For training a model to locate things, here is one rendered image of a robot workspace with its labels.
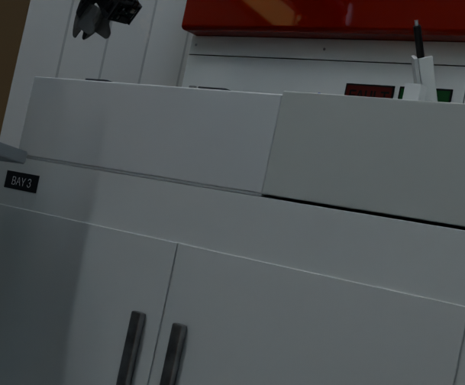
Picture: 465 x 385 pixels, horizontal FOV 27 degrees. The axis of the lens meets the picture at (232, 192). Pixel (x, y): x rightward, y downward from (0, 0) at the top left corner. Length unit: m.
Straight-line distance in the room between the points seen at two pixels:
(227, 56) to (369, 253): 1.14
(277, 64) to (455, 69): 0.44
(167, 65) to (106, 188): 3.05
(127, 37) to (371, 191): 3.31
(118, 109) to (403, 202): 0.54
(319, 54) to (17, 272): 0.84
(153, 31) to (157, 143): 3.08
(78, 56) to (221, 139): 2.99
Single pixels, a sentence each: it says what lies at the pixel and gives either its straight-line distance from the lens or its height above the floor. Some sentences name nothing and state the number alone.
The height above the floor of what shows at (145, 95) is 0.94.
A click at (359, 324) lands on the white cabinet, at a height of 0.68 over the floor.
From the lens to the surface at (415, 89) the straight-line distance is 1.54.
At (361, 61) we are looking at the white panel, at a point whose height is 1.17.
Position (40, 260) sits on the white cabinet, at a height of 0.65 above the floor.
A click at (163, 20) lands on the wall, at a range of 4.55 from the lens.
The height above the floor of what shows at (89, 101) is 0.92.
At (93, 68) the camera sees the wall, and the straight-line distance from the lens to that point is 4.36.
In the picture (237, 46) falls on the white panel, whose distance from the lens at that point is 2.25.
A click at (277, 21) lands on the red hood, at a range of 2.13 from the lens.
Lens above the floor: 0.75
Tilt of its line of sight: 3 degrees up
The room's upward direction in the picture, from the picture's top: 12 degrees clockwise
